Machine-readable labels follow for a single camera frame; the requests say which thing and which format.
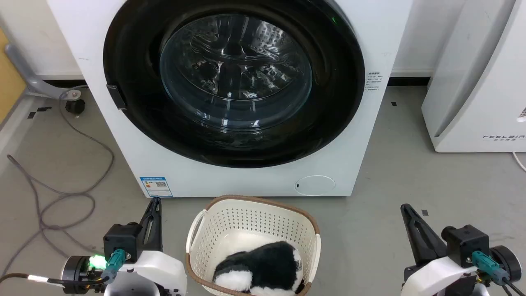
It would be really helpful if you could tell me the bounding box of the blue energy label sticker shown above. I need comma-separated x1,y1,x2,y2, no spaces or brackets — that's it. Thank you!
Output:
139,177,173,198

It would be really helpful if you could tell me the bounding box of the black round furniture foot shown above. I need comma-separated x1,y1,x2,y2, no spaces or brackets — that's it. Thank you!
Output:
65,99,86,116

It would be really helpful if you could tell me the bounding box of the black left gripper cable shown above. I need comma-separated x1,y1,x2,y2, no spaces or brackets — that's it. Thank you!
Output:
0,249,126,288

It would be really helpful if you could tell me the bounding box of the yellow wooden panel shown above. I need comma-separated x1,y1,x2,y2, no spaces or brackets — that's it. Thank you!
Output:
0,29,27,124

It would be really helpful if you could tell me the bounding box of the white air purifier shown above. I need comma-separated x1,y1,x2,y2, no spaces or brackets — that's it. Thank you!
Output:
421,0,526,153

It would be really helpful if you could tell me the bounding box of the black and white plush toy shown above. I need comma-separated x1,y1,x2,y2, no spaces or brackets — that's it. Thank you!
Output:
212,241,305,296

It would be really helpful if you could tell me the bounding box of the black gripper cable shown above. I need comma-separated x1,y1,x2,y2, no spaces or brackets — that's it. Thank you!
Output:
0,249,126,288
471,250,526,296

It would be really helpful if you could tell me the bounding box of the small text sticker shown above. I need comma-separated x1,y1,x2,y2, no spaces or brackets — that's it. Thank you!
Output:
365,72,385,95

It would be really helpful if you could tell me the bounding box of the cream perforated laundry basket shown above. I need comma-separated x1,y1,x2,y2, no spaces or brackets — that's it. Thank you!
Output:
185,195,321,296

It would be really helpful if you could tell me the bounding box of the white front-load washing machine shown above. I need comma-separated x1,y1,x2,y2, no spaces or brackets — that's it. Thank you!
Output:
46,0,413,199

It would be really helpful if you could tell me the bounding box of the grey floor cable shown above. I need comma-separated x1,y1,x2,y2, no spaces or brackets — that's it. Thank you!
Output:
0,88,115,280

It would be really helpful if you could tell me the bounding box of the oval white filter cover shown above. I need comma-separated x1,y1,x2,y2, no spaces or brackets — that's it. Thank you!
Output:
295,176,336,196

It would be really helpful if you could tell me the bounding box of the grey metal furniture leg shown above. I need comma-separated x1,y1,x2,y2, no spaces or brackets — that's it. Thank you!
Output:
5,43,83,99

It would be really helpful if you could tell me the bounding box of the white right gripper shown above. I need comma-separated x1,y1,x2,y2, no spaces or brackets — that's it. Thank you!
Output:
400,204,523,296

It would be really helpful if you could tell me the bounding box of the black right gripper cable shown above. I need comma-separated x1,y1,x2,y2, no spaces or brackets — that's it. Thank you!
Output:
471,250,526,296

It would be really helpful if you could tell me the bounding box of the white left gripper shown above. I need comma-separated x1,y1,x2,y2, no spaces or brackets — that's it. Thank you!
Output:
62,197,188,296

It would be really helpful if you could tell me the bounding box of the black round washer door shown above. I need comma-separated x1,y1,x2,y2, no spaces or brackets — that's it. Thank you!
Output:
103,0,365,169

